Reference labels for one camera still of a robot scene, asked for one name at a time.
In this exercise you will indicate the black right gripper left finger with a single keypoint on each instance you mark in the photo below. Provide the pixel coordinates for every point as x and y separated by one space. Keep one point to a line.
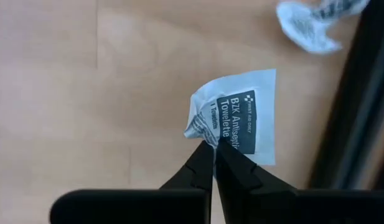
179 205

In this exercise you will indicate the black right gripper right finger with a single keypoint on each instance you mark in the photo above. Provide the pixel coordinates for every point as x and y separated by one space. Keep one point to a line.
257 205

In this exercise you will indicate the white antiseptic towelette packet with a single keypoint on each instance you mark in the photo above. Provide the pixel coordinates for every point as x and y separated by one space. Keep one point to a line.
303 28
263 93

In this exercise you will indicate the black aluminium frame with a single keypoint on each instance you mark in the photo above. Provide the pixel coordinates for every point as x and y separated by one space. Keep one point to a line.
356 109

